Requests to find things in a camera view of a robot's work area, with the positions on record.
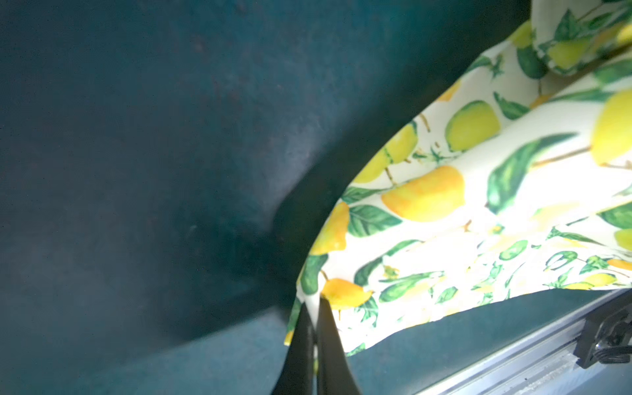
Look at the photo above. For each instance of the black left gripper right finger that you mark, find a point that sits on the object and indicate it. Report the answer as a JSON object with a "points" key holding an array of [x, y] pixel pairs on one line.
{"points": [[334, 376]]}

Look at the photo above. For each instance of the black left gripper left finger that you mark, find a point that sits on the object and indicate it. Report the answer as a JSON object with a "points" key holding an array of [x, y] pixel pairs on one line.
{"points": [[297, 374]]}

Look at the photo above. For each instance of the lemon print skirt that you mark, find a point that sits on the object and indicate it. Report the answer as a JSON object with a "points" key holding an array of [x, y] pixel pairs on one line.
{"points": [[516, 180]]}

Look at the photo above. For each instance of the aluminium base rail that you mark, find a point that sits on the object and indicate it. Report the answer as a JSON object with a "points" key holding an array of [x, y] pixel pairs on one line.
{"points": [[541, 362]]}

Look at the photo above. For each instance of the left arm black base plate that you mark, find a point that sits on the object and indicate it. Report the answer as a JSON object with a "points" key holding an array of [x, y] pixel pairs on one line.
{"points": [[606, 335]]}

